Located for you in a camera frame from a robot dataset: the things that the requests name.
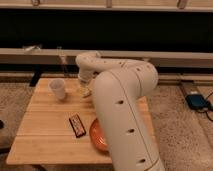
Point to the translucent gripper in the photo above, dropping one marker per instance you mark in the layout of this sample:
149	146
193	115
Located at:
84	88

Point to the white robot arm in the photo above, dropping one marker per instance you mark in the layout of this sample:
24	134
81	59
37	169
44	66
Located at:
117	85

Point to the white paper cup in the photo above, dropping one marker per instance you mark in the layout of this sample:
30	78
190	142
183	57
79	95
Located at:
57	86

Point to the orange plate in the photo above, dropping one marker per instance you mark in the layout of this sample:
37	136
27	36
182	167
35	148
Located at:
97	136

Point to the blue device on floor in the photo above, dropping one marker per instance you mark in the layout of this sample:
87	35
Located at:
197	101

